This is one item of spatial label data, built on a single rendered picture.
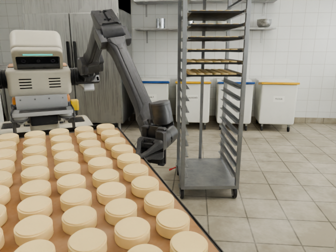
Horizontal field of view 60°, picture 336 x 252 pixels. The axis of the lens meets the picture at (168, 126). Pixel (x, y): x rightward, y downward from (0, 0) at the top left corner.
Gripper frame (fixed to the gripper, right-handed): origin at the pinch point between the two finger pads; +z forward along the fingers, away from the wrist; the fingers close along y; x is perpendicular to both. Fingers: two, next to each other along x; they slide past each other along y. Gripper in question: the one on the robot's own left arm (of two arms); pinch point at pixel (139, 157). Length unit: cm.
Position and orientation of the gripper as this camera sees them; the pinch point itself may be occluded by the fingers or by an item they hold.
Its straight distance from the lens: 68.3
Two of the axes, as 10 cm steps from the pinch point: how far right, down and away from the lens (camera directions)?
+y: -0.1, 9.6, 2.9
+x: -9.3, -1.1, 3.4
